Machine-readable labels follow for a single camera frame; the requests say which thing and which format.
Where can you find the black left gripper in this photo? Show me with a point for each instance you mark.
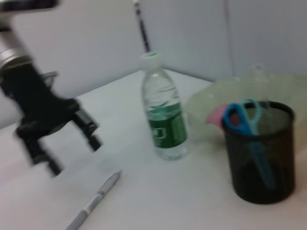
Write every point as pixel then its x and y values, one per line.
pixel 36 103

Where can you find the silver white pen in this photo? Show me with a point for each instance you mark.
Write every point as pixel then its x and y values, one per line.
pixel 91 203

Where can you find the green label water bottle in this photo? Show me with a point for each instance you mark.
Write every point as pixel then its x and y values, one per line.
pixel 165 119

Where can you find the pink peach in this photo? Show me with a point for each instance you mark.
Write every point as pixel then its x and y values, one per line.
pixel 216 116

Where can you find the translucent green fruit bowl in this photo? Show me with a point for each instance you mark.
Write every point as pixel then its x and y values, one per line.
pixel 204 100

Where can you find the black mesh pen cup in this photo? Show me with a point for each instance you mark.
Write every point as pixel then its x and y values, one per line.
pixel 261 167

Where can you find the silver left gripper plug stub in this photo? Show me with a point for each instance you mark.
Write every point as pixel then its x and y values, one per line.
pixel 50 77

